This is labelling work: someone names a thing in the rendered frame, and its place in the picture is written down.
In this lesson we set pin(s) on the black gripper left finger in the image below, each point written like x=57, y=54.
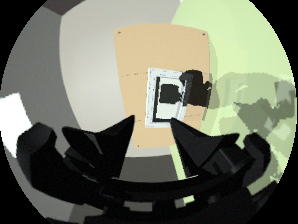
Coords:
x=110, y=144

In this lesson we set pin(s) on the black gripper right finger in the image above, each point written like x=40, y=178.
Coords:
x=195, y=147

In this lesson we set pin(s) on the tan wooden board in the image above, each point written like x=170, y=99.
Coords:
x=165, y=46

